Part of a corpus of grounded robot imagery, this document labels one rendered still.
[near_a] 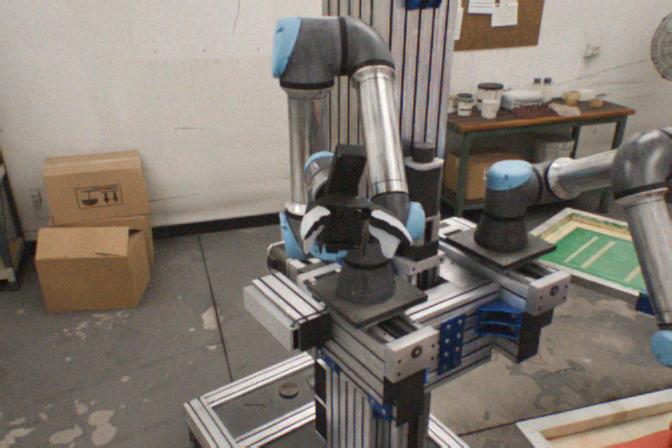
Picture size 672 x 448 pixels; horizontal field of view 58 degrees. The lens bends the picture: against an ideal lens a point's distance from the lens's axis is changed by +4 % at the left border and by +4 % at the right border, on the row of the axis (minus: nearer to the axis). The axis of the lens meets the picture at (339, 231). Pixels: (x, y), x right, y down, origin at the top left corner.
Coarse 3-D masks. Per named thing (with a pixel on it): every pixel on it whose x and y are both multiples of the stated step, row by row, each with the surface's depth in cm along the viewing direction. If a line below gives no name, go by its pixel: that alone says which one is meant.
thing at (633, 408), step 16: (624, 400) 153; (640, 400) 153; (656, 400) 153; (544, 416) 147; (560, 416) 147; (576, 416) 147; (592, 416) 147; (608, 416) 148; (624, 416) 150; (640, 416) 152; (528, 432) 142; (544, 432) 143; (560, 432) 145; (576, 432) 147
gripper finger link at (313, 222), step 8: (320, 208) 85; (304, 216) 82; (312, 216) 82; (320, 216) 83; (328, 216) 84; (304, 224) 80; (312, 224) 80; (320, 224) 83; (304, 232) 79; (312, 232) 80; (304, 240) 82; (312, 240) 85; (304, 248) 83
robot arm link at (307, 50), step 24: (288, 24) 117; (312, 24) 118; (336, 24) 118; (288, 48) 116; (312, 48) 117; (336, 48) 118; (288, 72) 120; (312, 72) 119; (336, 72) 122; (288, 96) 125; (312, 96) 122; (288, 120) 127; (312, 120) 124; (312, 144) 127; (288, 216) 135; (288, 240) 134
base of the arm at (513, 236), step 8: (488, 216) 168; (496, 216) 166; (520, 216) 166; (480, 224) 172; (488, 224) 169; (496, 224) 167; (504, 224) 166; (512, 224) 166; (520, 224) 167; (480, 232) 171; (488, 232) 169; (496, 232) 167; (504, 232) 167; (512, 232) 167; (520, 232) 168; (480, 240) 171; (488, 240) 169; (496, 240) 168; (504, 240) 168; (512, 240) 167; (520, 240) 168; (488, 248) 169; (496, 248) 168; (504, 248) 167; (512, 248) 167; (520, 248) 169
